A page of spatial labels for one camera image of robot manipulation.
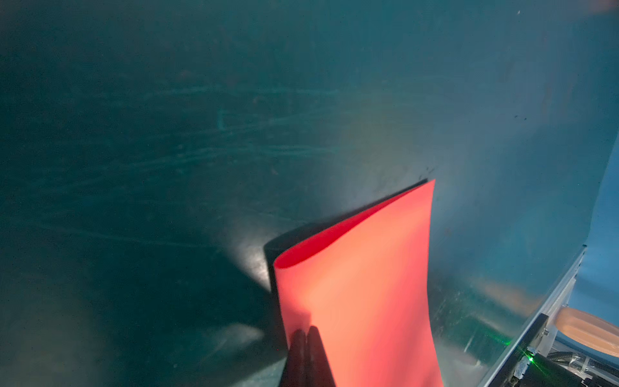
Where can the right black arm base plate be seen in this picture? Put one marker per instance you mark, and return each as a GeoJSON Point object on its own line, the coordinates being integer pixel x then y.
{"type": "Point", "coordinates": [514, 366]}

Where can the terracotta ribbed vase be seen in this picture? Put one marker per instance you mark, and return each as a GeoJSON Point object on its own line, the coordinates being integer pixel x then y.
{"type": "Point", "coordinates": [588, 330]}

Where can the front aluminium rail base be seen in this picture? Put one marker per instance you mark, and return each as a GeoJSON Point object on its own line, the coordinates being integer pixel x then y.
{"type": "Point", "coordinates": [557, 298]}

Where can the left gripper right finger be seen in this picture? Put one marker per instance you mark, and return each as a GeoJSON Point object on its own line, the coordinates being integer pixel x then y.
{"type": "Point", "coordinates": [318, 372]}

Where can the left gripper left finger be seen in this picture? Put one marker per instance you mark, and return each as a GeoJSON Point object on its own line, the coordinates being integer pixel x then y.
{"type": "Point", "coordinates": [294, 373]}

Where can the red square paper sheet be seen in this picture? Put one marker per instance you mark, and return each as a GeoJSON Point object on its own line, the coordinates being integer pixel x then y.
{"type": "Point", "coordinates": [363, 284]}

